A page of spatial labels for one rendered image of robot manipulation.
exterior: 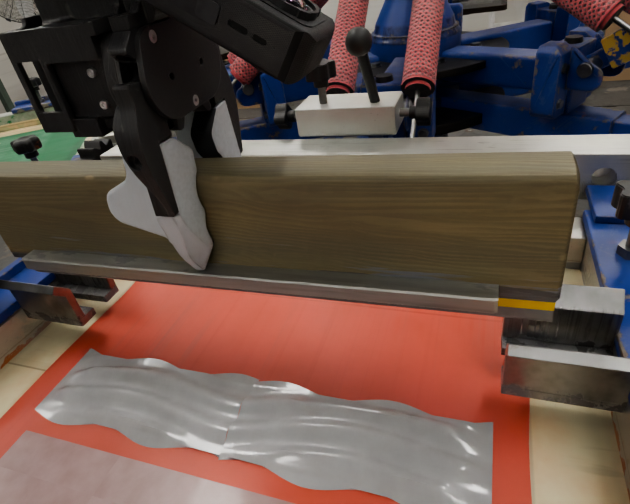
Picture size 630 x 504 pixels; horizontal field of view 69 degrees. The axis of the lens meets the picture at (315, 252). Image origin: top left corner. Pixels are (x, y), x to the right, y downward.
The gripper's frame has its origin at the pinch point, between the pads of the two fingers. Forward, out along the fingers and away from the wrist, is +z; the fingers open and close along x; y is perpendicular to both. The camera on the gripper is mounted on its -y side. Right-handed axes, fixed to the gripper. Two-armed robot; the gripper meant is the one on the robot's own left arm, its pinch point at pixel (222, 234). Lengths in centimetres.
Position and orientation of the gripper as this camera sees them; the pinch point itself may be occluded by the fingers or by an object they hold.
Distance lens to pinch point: 31.6
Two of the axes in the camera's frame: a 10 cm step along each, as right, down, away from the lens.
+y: -9.4, -0.7, 3.3
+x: -3.1, 5.7, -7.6
